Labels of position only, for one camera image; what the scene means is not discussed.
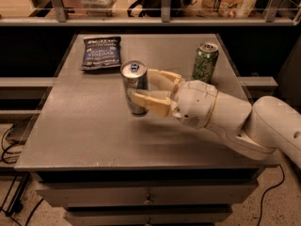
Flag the black bag on shelf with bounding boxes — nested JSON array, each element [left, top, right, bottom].
[[127, 0, 198, 17]]

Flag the colourful printed bag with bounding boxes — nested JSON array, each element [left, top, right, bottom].
[[198, 0, 257, 18]]

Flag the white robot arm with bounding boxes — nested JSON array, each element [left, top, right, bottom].
[[128, 69, 301, 168]]

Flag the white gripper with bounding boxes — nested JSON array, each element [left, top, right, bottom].
[[132, 69, 218, 129]]

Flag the green soda can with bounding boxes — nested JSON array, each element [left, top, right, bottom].
[[192, 42, 219, 83]]

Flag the silver blue redbull can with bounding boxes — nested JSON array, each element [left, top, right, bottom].
[[120, 60, 148, 117]]

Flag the black cables left floor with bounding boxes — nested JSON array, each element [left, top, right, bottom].
[[0, 116, 45, 226]]

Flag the blue chip bag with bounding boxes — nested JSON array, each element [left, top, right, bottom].
[[81, 37, 121, 71]]

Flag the black floor cable right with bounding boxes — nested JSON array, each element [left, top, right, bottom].
[[256, 163, 286, 226]]

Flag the grey cabinet drawer unit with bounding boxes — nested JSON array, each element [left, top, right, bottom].
[[37, 179, 258, 226]]

